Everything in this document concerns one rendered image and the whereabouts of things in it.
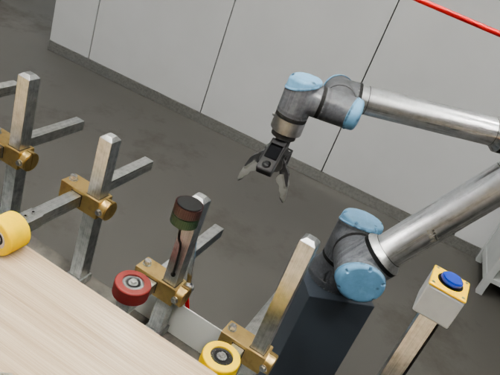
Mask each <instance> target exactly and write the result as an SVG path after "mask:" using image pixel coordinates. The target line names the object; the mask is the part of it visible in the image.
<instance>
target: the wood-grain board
mask: <svg viewBox="0 0 500 375"><path fill-rule="evenodd" d="M0 371H1V372H4V373H12V374H13V375H218V374H216V373H214V372H213V371H212V370H210V369H209V368H207V367H206V366H204V365H203V364H202V363H200V362H198V361H197V360H195V359H194V358H193V357H191V356H189V355H188V354H186V353H185V352H184V351H182V350H180V349H179V348H177V346H175V345H174V344H172V343H170V342H169V341H168V340H166V339H164V338H163V337H161V336H160V335H159V334H157V333H155V332H154V331H152V330H151V329H150V328H148V327H147V326H145V325H144V324H142V323H141V322H140V321H138V320H136V319H135V318H133V317H132V316H130V315H129V314H127V313H126V312H124V311H123V310H121V309H120V308H118V307H116V306H115V305H114V304H113V303H111V302H110V301H108V300H106V299H105V298H104V297H102V296H101V295H99V294H97V293H96V292H95V291H93V290H92V289H90V288H88V287H87V286H86V285H84V284H83V283H81V282H80V281H78V280H77V279H76V278H74V277H72V276H71V275H70V274H68V273H67V272H65V271H63V270H62V269H61V268H59V267H58V266H56V265H54V264H53V263H52V262H51V261H49V260H47V259H46V258H44V257H43V256H42V255H40V254H38V253H37V252H35V251H34V250H33V249H31V248H29V247H28V246H23V247H21V248H20V249H17V250H15V251H14V252H12V253H10V254H8V255H5V256H0Z"/></svg>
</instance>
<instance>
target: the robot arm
mask: <svg viewBox="0 0 500 375"><path fill-rule="evenodd" d="M272 115H273V116H274V117H273V119H272V122H271V127H272V134H273V136H275V137H276V138H272V140H271V141H270V142H269V143H268V144H267V145H266V146H265V149H264V150H262V151H260V152H259V153H255V154H254V155H253V156H252V157H250V158H249V160H248V161H247V162H246V164H245V165H244V167H243V169H242V170H241V171H240V173H239V175H238V178H237V180H238V181H239V180H241V179H242V178H243V177H244V176H245V175H248V174H249V172H250V171H255V170H256V171H257V172H258V173H262V174H263V175H265V176H268V177H271V176H272V174H273V173H274V172H279V171H280V174H279V175H278V176H277V177H276V182H277V183H278V185H279V192H280V200H281V201H282V202H284V201H285V199H286V196H287V191H288V187H289V168H288V167H287V165H288V163H289V160H290V157H291V155H292V152H293V150H291V149H290V148H289V144H290V142H293V141H295V139H296V138H299V137H300V136H301V133H302V132H303V129H304V127H305V124H306V122H307V119H308V117H309V116H310V117H312V118H316V119H319V120H321V121H324V122H327V123H329V124H333V125H336V126H339V127H341V128H342V129H349V130H352V129H354V128H355V127H356V125H357V124H358V122H359V119H360V117H361V115H367V116H371V117H374V118H379V119H383V120H386V121H391V122H394V123H398V124H403V125H406V126H412V127H415V128H419V129H424V130H428V131H431V132H436V133H440V134H443V135H448V136H452V137H455V138H460V139H464V140H467V141H472V142H476V143H479V144H485V145H487V146H488V147H489V149H490V151H491V152H494V153H499V154H500V115H499V116H498V117H493V116H490V115H484V114H481V113H477V112H472V111H469V110H465V109H460V108H457V107H454V106H448V105H445V104H442V103H436V102H433V101H430V100H424V99H421V98H418V97H412V96H409V95H406V94H400V93H396V92H391V91H388V90H384V89H379V88H376V87H373V86H367V85H365V84H364V83H359V82H356V81H352V80H351V79H350V78H349V77H347V76H345V75H343V74H335V75H333V76H331V77H329V78H328V79H327V80H326V81H325V83H324V85H323V83H322V80H321V79H320V78H318V77H317V76H313V75H312V74H308V73H304V72H295V73H292V74H291V75H290V76H289V79H288V80H287V82H286V84H285V88H284V90H283V94H282V95H281V99H280V101H279V104H278V107H277V109H276V112H273V113H272ZM286 160H287V161H286ZM499 207H500V161H498V162H496V163H495V164H493V165H492V166H490V167H488V168H487V169H486V170H484V171H482V172H480V173H479V174H477V175H476V176H474V177H472V178H471V179H469V180H467V181H466V182H464V183H463V184H461V185H459V186H458V187H456V188H455V189H453V190H451V191H450V192H448V193H446V194H445V195H443V196H442V197H440V198H439V199H436V200H435V201H434V202H432V203H430V204H429V205H427V206H426V207H424V208H422V209H420V210H419V211H417V212H416V213H414V214H412V215H411V216H410V217H407V218H406V219H404V220H403V221H401V222H399V223H398V224H396V225H395V226H393V227H391V228H390V229H388V230H387V231H385V232H382V231H383V229H384V227H383V225H382V223H381V222H380V221H379V220H378V219H377V218H376V217H375V216H373V215H372V214H369V213H368V212H366V211H363V210H359V209H357V208H346V209H344V210H343V212H342V214H341V215H340V216H339V219H338V221H337V223H336V225H335V227H334V229H333V231H332V233H331V235H330V237H329V239H328V241H327V243H326V245H325V247H324V249H323V251H322V252H320V253H319V254H318V255H317V256H316V257H314V258H313V259H312V261H311V263H310V266H309V268H308V269H309V274H310V276H311V278H312V279H313V280H314V281H315V282H316V283H317V284H318V285H319V286H320V287H321V288H322V289H325V290H326V291H328V292H330V293H333V294H335V295H341V296H344V297H346V298H348V299H350V300H352V301H356V302H369V301H372V300H373V299H377V298H378V297H379V296H380V295H381V294H382V293H383V292H384V290H385V286H386V281H387V280H389V279H391V278H392V277H394V276H396V275H397V274H398V271H399V267H400V265H402V264H403V263H405V262H406V261H408V260H410V259H412V258H413V257H415V256H417V255H419V254H420V253H422V252H424V251H425V250H427V249H429V248H431V247H432V246H434V245H436V244H437V243H439V242H441V241H442V240H445V239H446V238H447V237H449V236H451V235H453V234H454V233H456V232H458V231H460V230H461V229H463V228H465V227H467V226H468V225H470V224H472V223H473V222H475V221H476V220H478V219H480V218H482V217H484V216H485V215H487V214H488V213H490V212H492V211H494V210H495V209H497V208H499Z"/></svg>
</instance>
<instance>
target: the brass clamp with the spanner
mask: <svg viewBox="0 0 500 375"><path fill-rule="evenodd" d="M147 258H149V259H151V258H150V257H147ZM151 261H152V263H151V264H152V265H151V266H150V267H146V266H144V265H143V262H144V260H143V261H141V262H140V263H139V264H138V265H136V267H135V271H138V272H141V273H143V274H145V275H146V276H147V277H148V278H150V279H151V280H153V281H155V282H156V283H157V284H156V288H155V291H154V293H153V294H152V295H154V296H155V297H157V298H158V299H160V300H161V301H163V302H164V303H166V304H167V305H169V306H171V305H172V304H175V305H176V306H178V307H182V306H183V305H184V304H185V303H186V301H187V300H188V299H189V297H190V294H191V288H189V287H188V286H186V283H187V281H186V280H184V279H183V281H182V282H181V283H180V284H179V285H178V286H176V287H173V286H171V285H170V284H168V283H167V282H165V281H163V277H164V273H165V271H166V268H165V267H163V266H162V265H161V264H159V263H157V262H155V261H154V260H153V259H151Z"/></svg>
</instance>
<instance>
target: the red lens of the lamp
mask: <svg viewBox="0 0 500 375"><path fill-rule="evenodd" d="M179 197H180V196H178V197H177V198H176V201H175V203H174V206H173V213H174V214H175V215H176V216H177V217H179V218H180V219H183V220H186V221H197V220H198V219H200V217H201V215H202V211H203V209H204V205H203V204H202V210H201V211H198V212H191V211H186V210H185V209H182V208H181V207H180V206H179V205H178V204H177V199H178V198H179Z"/></svg>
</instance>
